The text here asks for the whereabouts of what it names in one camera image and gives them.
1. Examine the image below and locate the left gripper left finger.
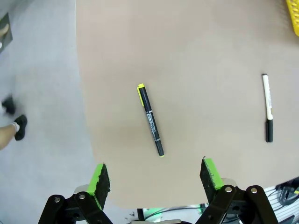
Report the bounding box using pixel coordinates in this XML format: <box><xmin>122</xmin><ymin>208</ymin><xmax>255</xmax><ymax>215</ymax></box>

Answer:
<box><xmin>37</xmin><ymin>162</ymin><xmax>112</xmax><ymax>224</ymax></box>

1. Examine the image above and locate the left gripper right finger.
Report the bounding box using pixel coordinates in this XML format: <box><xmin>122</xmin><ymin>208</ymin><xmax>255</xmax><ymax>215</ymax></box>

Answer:
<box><xmin>195</xmin><ymin>158</ymin><xmax>280</xmax><ymax>224</ymax></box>

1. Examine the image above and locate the black highlighter with yellow cap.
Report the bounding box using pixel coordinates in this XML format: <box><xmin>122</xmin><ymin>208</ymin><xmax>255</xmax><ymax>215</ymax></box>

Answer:
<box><xmin>136</xmin><ymin>83</ymin><xmax>165</xmax><ymax>158</ymax></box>

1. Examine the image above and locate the yellow plastic shopping basket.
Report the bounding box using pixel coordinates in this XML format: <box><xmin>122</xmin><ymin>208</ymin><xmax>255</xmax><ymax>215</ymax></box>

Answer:
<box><xmin>285</xmin><ymin>0</ymin><xmax>299</xmax><ymax>37</ymax></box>

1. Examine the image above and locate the black sneaker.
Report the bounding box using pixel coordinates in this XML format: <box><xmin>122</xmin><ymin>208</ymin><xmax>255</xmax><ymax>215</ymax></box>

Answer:
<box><xmin>14</xmin><ymin>114</ymin><xmax>28</xmax><ymax>141</ymax></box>
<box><xmin>1</xmin><ymin>97</ymin><xmax>16</xmax><ymax>115</ymax></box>

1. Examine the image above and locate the white pen with black cap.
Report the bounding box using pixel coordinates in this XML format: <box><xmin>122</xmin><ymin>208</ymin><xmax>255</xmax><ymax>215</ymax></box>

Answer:
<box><xmin>261</xmin><ymin>74</ymin><xmax>273</xmax><ymax>143</ymax></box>

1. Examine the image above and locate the slotted aluminium base plate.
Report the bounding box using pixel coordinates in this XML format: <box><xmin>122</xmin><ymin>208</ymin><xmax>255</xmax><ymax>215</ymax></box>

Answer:
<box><xmin>259</xmin><ymin>184</ymin><xmax>299</xmax><ymax>224</ymax></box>

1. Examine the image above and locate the black looped cable bundle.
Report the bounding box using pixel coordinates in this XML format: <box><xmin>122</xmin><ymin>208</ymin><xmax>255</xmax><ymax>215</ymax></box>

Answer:
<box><xmin>275</xmin><ymin>177</ymin><xmax>299</xmax><ymax>207</ymax></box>

